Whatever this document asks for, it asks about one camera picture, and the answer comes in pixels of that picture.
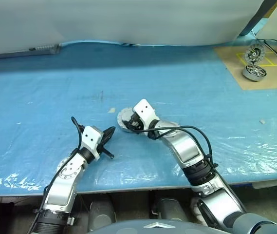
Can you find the blue plastic table cover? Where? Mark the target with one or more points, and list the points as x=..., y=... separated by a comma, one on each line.
x=55, y=92

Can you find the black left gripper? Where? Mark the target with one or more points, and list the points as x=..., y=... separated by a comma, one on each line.
x=103, y=149

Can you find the small beige scrap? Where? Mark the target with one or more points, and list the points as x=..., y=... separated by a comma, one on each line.
x=112, y=110

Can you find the blue-grey slanted post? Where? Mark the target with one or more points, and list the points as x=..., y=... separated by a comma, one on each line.
x=252, y=17

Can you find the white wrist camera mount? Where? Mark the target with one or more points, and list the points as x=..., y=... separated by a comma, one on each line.
x=145, y=111
x=90, y=137

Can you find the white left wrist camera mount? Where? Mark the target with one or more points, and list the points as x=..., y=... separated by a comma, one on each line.
x=90, y=137

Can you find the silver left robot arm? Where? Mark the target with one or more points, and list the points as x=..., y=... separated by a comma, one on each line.
x=64, y=180

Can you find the grey rounded shape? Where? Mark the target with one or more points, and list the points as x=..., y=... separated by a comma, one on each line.
x=170, y=207
x=101, y=212

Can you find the grey motor housing with lid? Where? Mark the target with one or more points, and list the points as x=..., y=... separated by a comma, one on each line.
x=123, y=117

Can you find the small white scrap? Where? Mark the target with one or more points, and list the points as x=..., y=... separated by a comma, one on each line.
x=262, y=121

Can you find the white backdrop sheet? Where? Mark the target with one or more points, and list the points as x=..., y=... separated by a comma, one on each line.
x=128, y=19

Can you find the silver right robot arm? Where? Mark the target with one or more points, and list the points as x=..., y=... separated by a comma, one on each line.
x=189, y=148

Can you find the brown cardboard sheet yellow tape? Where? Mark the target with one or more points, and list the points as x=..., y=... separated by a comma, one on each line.
x=230, y=65

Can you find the grey robot torso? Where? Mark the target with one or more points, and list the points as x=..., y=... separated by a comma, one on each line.
x=157, y=225

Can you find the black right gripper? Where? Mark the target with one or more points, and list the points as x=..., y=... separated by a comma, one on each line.
x=134, y=122

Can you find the grey power strip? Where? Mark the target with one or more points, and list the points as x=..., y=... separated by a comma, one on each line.
x=45, y=47

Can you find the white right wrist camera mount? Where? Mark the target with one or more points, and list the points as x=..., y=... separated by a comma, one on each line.
x=145, y=111

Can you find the silver motor housing open lid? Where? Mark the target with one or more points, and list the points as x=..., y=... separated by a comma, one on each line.
x=253, y=73

